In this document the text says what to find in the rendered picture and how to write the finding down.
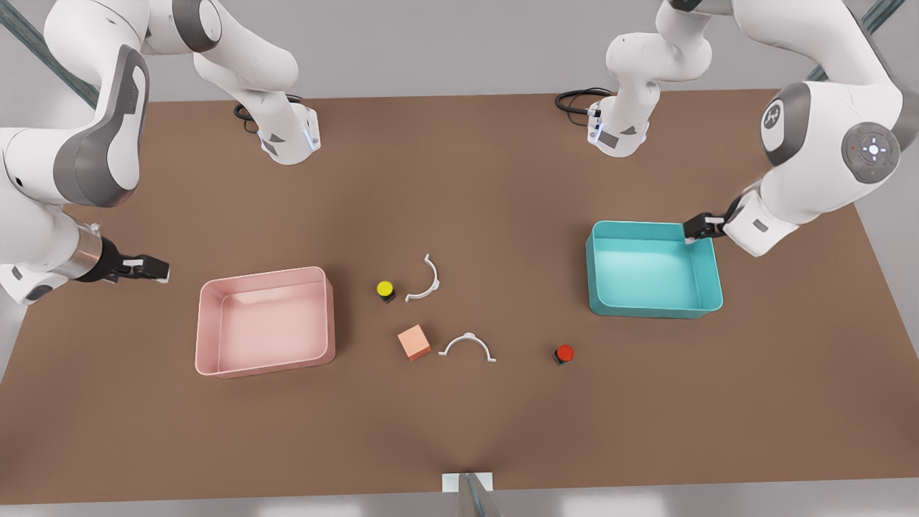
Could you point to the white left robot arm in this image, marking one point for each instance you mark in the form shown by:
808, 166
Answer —
818, 129

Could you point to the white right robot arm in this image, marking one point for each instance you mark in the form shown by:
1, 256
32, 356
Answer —
100, 136

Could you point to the blue storage box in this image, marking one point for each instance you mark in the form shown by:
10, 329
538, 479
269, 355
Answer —
652, 268

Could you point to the pink storage box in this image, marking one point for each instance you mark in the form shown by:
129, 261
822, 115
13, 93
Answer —
266, 321

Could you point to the red button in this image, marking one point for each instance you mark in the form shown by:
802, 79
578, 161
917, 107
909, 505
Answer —
563, 353

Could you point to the yellow button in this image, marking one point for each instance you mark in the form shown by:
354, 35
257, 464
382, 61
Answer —
385, 290

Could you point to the white curved clip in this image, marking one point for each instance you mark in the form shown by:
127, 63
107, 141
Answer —
426, 282
467, 346

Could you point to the small orange cube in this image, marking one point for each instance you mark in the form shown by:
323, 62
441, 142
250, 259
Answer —
414, 342

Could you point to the silver frame post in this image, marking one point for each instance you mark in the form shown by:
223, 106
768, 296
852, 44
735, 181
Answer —
50, 57
854, 36
470, 494

